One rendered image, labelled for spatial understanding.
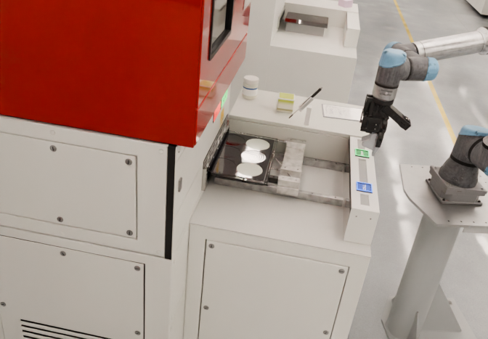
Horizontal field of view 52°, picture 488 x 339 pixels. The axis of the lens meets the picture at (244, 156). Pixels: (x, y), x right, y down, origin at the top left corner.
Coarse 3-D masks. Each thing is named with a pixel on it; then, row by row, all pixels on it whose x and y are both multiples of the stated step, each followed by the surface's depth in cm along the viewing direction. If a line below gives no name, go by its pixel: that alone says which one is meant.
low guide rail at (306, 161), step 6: (270, 156) 219; (276, 156) 218; (282, 156) 218; (306, 162) 217; (312, 162) 217; (318, 162) 216; (324, 162) 216; (330, 162) 216; (330, 168) 217; (336, 168) 216; (342, 168) 216
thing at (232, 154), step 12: (228, 132) 220; (228, 144) 210; (240, 144) 211; (216, 156) 201; (228, 156) 202; (240, 156) 203; (252, 156) 204; (264, 156) 205; (216, 168) 193; (228, 168) 194; (264, 168) 196
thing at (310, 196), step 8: (216, 176) 197; (224, 184) 197; (232, 184) 197; (240, 184) 196; (248, 184) 196; (256, 184) 195; (264, 192) 196; (272, 192) 195; (304, 192) 193; (312, 192) 194; (312, 200) 194; (320, 200) 193; (328, 200) 193; (336, 200) 192
